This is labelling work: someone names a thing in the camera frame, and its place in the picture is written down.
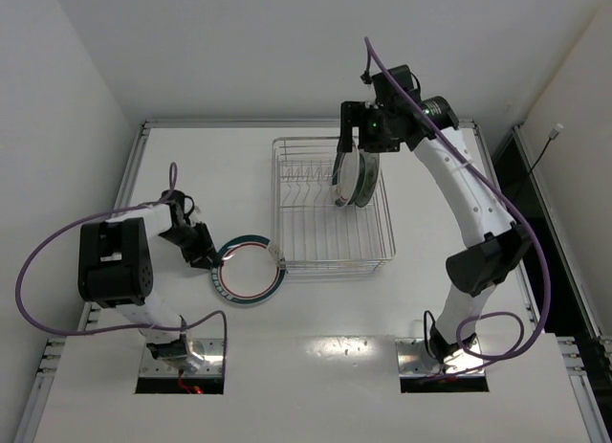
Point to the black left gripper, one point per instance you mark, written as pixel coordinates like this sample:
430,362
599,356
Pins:
203,251

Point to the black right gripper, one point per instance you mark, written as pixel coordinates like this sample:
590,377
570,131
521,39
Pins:
360,128

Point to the green red rimmed plate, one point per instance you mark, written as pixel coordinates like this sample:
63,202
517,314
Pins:
346,176
251,270

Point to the white grey patterned plate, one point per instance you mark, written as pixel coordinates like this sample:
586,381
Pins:
375,171

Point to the green blue patterned plate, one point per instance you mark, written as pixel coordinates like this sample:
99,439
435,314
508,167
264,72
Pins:
362,192

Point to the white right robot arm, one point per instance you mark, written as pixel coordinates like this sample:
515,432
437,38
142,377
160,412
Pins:
494,240

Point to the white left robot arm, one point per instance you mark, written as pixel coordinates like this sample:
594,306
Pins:
115,270

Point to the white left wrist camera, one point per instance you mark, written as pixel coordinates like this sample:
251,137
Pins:
195,211

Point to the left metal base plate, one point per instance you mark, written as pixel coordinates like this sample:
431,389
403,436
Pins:
205,361

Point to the metal base plate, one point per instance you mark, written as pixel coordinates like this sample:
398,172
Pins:
414,362
205,361

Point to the metal wire dish rack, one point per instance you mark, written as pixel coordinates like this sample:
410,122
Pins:
314,236

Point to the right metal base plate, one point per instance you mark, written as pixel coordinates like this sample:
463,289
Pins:
414,362

